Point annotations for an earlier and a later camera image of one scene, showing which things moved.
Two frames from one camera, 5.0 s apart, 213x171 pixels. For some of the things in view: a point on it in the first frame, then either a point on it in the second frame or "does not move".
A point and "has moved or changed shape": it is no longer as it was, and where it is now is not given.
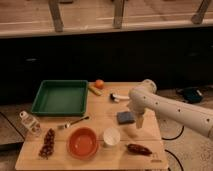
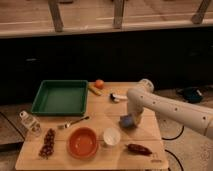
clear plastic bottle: [31, 126] does not move
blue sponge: [125, 117] has moved or changed shape
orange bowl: [82, 143] does not move
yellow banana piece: [97, 92] does not move
